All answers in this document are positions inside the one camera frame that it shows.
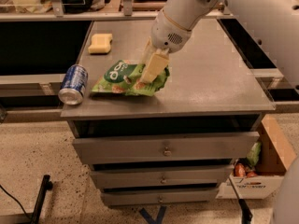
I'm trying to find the orange snack packets in box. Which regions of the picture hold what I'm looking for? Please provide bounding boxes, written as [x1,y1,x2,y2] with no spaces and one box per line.
[234,163,257,178]

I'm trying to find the grey drawer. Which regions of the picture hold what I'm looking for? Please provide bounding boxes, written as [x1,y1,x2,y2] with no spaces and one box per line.
[91,165,233,189]
[73,132,259,164]
[101,188,219,206]

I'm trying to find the black stand leg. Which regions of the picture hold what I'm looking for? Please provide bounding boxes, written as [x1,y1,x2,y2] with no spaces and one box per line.
[30,175,53,224]
[229,177,253,224]

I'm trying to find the black stand leg right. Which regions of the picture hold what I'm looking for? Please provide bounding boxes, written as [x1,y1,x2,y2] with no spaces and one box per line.
[229,177,253,224]

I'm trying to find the black cable on floor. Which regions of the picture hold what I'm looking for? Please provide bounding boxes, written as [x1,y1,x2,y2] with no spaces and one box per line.
[0,184,33,221]

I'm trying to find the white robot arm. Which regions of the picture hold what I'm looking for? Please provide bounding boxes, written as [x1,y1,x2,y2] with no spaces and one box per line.
[141,0,299,89]

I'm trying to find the green snack bag in box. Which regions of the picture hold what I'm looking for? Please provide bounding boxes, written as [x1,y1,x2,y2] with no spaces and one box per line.
[246,142,262,167]

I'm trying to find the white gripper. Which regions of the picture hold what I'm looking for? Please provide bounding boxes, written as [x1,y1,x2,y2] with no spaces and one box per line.
[140,10,192,83]

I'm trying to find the middle grey drawer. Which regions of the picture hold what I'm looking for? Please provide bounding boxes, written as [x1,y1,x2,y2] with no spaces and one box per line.
[91,165,233,189]

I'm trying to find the bottom grey drawer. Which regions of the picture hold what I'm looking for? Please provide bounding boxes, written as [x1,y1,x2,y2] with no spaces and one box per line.
[101,188,219,206]

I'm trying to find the cardboard box with snacks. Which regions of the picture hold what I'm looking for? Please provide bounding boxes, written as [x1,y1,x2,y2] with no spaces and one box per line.
[217,115,296,199]

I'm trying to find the black stand leg left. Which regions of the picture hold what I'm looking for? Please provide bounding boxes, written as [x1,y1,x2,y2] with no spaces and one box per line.
[30,175,53,224]

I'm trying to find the grey drawer cabinet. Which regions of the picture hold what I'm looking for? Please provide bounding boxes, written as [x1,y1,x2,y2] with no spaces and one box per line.
[62,19,275,194]

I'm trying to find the yellow sponge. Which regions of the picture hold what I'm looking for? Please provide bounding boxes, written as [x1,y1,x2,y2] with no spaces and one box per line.
[88,34,113,54]

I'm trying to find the blue pepsi can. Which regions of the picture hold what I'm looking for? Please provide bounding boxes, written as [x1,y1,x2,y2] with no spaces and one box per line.
[58,64,88,105]

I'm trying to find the top grey drawer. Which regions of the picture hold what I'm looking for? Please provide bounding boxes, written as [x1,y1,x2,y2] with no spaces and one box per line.
[73,132,259,164]

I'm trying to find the green rice chip bag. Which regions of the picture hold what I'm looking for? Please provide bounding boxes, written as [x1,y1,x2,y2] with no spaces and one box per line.
[91,60,170,96]

